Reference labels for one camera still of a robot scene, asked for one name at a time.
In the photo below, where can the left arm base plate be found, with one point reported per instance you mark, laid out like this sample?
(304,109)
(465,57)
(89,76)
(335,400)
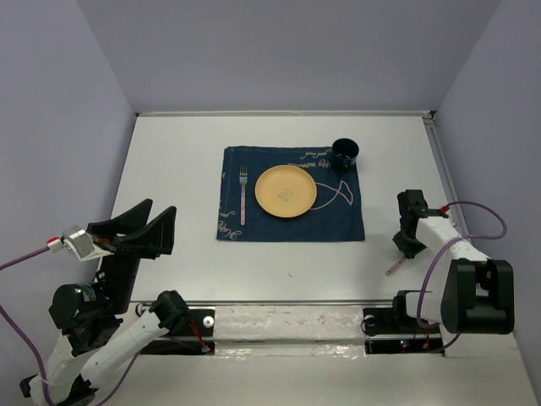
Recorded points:
(194,339)

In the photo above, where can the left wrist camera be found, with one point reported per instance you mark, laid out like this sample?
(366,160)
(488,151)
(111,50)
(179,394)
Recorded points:
(79,243)

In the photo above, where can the pink handled knife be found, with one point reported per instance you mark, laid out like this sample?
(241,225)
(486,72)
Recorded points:
(396,266)

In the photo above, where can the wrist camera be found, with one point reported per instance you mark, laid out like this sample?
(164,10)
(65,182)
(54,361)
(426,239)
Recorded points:
(79,243)
(448,211)

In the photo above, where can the pink handled fork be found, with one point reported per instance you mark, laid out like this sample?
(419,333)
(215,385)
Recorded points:
(243,180)

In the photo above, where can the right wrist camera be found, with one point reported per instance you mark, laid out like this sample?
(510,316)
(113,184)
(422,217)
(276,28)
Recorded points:
(448,211)

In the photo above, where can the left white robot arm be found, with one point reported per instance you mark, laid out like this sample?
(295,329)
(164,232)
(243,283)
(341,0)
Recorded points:
(88,315)

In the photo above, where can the dark blue cup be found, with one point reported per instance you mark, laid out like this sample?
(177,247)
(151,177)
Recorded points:
(344,153)

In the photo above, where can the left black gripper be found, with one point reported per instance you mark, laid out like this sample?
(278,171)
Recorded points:
(153,239)

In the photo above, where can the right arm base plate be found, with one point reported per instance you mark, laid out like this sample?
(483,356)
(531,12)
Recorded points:
(390,330)

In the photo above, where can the blue fish placemat cloth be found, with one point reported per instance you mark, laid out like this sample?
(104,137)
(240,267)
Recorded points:
(335,217)

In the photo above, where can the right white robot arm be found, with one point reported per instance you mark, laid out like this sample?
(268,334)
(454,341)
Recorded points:
(464,290)

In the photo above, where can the yellow plate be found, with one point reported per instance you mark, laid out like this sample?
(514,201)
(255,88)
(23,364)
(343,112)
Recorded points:
(285,191)

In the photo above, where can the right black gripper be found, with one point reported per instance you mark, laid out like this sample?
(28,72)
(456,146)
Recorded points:
(410,251)

